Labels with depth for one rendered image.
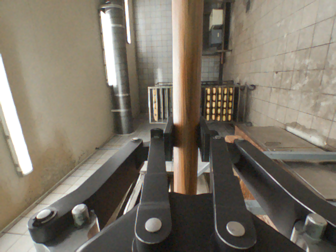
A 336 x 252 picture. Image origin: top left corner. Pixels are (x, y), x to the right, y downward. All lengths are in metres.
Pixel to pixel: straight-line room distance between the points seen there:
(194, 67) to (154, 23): 5.27
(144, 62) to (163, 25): 1.16
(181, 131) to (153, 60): 5.10
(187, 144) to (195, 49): 0.10
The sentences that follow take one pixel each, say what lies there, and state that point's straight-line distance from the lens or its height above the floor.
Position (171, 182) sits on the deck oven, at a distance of 2.06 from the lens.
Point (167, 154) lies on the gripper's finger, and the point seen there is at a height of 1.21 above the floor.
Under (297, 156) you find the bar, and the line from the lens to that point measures 1.38.
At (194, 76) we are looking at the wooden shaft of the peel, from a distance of 0.17.
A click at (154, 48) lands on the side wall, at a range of 5.29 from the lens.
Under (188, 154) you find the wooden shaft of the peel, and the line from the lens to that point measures 0.19.
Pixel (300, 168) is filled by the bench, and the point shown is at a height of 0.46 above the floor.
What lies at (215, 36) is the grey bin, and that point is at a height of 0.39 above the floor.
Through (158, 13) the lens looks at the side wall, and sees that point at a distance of 5.49.
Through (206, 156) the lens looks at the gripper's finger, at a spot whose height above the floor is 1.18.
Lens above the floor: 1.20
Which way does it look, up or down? 5 degrees up
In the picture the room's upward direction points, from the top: 90 degrees counter-clockwise
